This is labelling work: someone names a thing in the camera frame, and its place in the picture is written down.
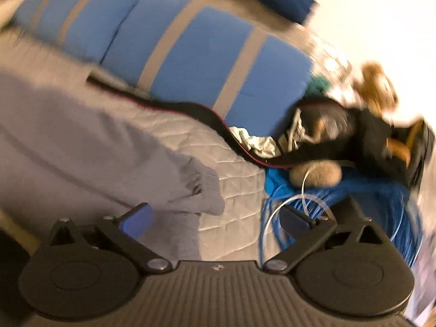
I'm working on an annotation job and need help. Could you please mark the white cord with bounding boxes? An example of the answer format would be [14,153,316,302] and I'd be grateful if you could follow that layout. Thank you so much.
[288,109,319,152]

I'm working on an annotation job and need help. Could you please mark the grey fleece pants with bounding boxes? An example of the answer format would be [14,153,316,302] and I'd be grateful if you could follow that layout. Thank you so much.
[0,71,225,263]

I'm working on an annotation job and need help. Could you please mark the black bag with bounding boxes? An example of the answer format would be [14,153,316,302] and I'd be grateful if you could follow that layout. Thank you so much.
[276,95,426,191]

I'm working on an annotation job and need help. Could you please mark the black strap red edge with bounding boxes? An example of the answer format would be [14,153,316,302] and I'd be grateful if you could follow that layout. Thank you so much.
[87,75,297,171]

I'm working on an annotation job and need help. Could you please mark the blue pillow grey stripes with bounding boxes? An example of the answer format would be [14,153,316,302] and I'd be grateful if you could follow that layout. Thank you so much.
[14,0,144,63]
[100,0,314,137]

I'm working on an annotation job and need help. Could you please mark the white cloth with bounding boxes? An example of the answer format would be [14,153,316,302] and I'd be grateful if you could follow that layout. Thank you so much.
[230,126,278,159]

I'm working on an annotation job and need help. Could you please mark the tan fuzzy plush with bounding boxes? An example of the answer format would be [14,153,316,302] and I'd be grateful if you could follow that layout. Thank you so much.
[289,161,342,187]

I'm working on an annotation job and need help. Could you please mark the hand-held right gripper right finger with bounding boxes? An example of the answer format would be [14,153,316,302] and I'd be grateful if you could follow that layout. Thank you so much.
[264,204,387,275]

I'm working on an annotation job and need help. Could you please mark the teal cloth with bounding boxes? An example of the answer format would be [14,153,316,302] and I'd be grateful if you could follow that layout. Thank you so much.
[308,75,332,94]

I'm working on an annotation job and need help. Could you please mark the clear plastic bag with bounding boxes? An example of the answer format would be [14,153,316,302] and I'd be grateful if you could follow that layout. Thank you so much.
[307,37,351,82]

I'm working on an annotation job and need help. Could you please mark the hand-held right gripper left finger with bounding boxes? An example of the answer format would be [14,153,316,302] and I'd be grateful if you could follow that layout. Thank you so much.
[48,202,172,275]

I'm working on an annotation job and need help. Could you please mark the brown plush toy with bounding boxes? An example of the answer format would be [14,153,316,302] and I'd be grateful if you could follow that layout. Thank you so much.
[352,62,399,114]

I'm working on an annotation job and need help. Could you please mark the white cable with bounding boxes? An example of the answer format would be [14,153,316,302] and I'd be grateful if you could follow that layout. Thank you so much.
[267,166,336,232]

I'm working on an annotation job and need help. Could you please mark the blue cable coil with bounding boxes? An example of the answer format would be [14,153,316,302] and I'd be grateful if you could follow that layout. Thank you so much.
[261,167,423,266]

